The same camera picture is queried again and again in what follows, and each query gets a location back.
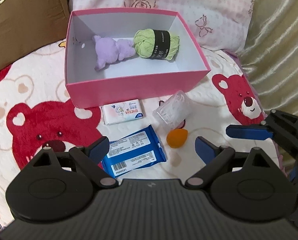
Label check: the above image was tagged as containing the orange makeup sponge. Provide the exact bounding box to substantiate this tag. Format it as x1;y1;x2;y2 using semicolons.
166;128;188;148

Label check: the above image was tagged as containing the blue wet wipes pack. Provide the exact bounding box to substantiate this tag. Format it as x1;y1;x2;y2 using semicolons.
101;125;166;178

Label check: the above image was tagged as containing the clear floss pick box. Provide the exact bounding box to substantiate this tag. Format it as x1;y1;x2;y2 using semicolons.
153;90;193;132

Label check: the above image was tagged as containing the white tissue pack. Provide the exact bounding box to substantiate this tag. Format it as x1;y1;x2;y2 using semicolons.
101;99;144;125

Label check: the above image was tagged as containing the purple plush toy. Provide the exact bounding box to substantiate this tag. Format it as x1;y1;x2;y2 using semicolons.
92;35;136;71

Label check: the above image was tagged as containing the green yarn ball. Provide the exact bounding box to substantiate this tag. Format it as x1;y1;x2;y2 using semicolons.
133;29;180;61

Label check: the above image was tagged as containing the red bear blanket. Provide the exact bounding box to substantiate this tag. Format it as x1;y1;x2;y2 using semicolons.
0;41;282;231

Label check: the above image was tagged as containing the beige satin curtain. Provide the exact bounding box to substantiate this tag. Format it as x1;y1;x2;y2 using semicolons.
240;0;298;115

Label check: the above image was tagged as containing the pink cardboard box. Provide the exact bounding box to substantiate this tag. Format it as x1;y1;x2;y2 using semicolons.
64;8;211;108

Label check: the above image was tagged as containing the pink checkered pillow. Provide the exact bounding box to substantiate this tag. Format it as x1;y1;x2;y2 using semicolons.
67;0;257;53

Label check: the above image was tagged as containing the brown pillow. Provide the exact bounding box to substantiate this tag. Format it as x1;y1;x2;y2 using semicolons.
0;0;69;70

